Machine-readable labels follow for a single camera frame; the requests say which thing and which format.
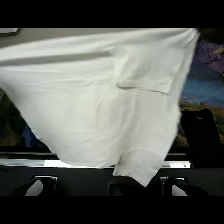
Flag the white T-shirt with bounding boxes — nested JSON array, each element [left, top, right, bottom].
[[0, 28, 201, 188]]

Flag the black garment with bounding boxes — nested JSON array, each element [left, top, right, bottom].
[[179, 107, 224, 169]]

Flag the silver frame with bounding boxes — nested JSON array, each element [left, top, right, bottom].
[[0, 151, 192, 197]]

